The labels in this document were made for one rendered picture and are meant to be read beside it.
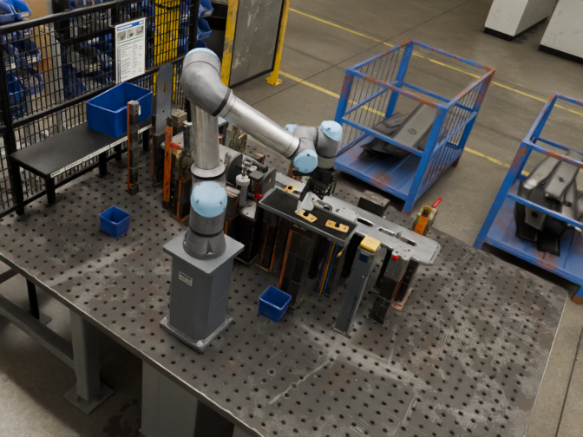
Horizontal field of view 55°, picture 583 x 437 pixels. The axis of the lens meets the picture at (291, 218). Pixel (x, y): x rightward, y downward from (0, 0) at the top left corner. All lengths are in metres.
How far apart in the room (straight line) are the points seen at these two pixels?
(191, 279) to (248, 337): 0.40
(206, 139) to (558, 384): 2.59
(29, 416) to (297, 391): 1.32
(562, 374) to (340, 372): 1.85
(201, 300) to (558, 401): 2.25
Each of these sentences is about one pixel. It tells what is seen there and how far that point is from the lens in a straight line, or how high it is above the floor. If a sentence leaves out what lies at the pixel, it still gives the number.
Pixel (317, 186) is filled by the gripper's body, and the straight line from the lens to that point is 1.97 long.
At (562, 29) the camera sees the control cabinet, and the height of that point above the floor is 0.41.
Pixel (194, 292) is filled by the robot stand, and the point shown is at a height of 0.97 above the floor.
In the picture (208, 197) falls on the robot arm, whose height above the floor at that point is 1.32.
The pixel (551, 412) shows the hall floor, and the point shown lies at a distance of 3.51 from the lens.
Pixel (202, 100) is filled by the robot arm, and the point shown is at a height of 1.67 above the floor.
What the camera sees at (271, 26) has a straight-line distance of 5.80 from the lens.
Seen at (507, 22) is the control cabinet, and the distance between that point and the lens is 9.97.
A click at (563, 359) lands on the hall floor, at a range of 3.85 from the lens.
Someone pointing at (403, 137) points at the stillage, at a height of 0.50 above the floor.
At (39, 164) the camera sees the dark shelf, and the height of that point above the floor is 1.03.
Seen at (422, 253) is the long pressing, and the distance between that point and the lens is 2.37.
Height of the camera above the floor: 2.37
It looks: 36 degrees down
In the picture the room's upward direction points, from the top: 12 degrees clockwise
